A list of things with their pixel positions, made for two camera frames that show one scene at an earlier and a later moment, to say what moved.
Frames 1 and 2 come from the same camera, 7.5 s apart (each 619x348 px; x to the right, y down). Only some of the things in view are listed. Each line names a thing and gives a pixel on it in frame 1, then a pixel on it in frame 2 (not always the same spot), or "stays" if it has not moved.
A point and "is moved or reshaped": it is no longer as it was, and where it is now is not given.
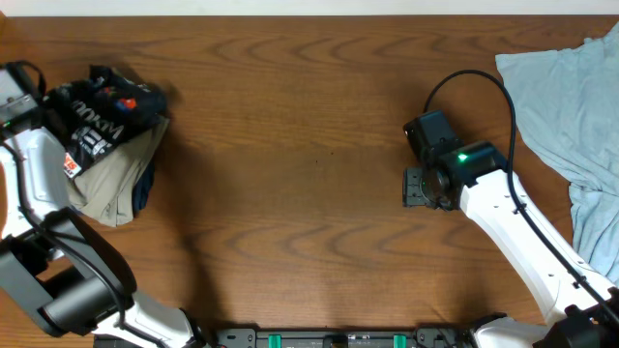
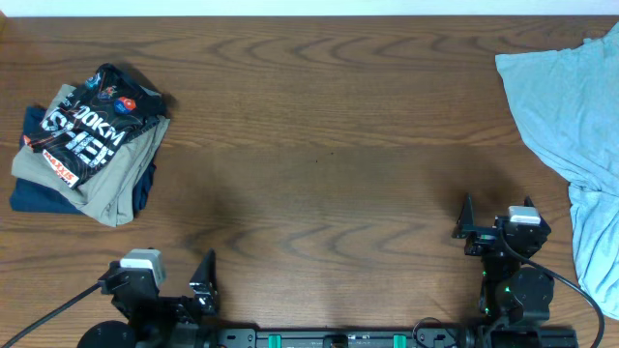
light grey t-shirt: [570, 101] stays
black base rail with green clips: [393, 336] stays
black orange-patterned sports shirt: [90, 115] is moved or reshaped
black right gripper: [411, 192] → [480, 240]
